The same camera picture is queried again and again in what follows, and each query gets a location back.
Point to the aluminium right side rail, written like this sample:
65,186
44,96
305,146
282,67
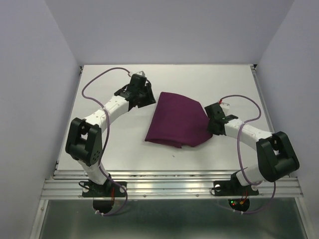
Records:
262,99

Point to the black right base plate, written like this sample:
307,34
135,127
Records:
238,194

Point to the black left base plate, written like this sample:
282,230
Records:
104,196

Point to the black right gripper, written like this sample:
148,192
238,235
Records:
212,130

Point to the aluminium front rail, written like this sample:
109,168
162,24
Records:
141,185

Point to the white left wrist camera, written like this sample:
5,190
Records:
141,73

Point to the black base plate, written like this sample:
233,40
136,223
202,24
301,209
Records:
104,196
238,194

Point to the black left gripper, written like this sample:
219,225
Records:
150,99

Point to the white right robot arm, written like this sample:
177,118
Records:
276,157

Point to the aluminium rail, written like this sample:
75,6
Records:
262,99
141,185

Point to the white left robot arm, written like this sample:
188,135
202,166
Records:
87,138

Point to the purple cloth mat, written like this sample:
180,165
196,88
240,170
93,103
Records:
178,121

